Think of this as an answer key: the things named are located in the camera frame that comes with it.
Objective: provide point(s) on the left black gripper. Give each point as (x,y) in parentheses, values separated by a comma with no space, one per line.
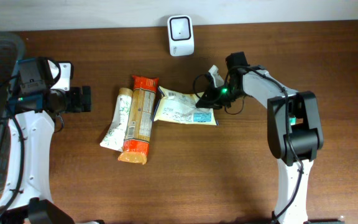
(74,99)

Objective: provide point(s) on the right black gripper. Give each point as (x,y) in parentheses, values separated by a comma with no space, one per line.
(212,95)

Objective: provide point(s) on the yellow white snack bag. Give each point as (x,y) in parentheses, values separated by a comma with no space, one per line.
(175,107)

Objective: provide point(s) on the white bamboo print shampoo tube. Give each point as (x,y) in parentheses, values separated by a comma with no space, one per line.
(114,138)

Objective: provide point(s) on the orange spaghetti pasta package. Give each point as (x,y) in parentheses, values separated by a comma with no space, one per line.
(139,128)

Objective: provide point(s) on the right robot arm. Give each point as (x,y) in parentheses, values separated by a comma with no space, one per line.
(294,130)

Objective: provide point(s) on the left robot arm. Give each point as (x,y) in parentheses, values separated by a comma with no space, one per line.
(38,93)

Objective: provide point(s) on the white barcode scanner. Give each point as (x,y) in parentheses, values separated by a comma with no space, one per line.
(180,35)

